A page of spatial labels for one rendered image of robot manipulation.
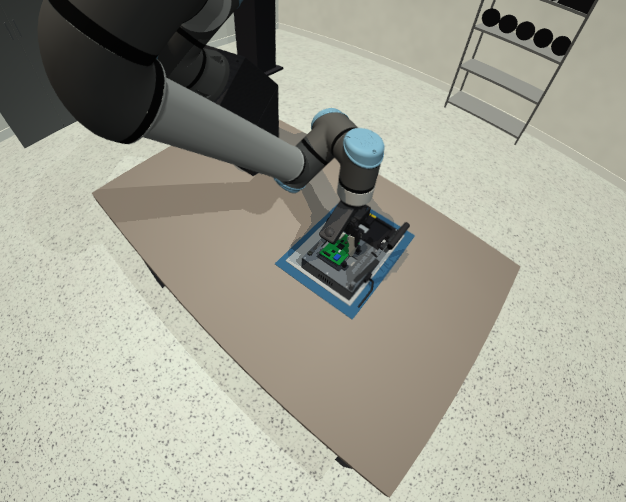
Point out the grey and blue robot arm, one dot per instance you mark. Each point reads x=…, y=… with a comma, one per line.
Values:
x=110, y=96

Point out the green circuit board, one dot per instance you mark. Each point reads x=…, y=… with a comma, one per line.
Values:
x=337, y=252

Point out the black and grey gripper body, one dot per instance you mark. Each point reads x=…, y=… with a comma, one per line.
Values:
x=359, y=215

